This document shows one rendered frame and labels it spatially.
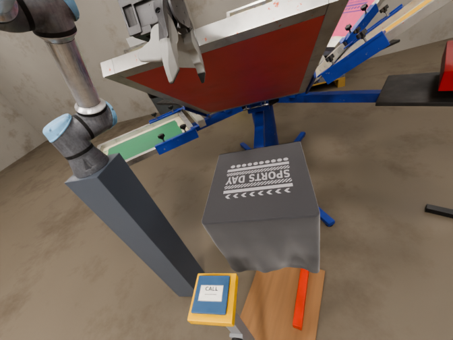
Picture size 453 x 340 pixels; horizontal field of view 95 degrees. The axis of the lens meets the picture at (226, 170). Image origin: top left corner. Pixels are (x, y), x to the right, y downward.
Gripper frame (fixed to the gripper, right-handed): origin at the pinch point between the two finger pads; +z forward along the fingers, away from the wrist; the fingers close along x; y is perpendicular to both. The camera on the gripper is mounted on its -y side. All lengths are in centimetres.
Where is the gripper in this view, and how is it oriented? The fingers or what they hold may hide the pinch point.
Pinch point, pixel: (194, 83)
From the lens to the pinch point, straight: 40.0
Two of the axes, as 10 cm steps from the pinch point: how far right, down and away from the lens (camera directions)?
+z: 2.3, 9.1, 3.4
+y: -9.5, 1.4, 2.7
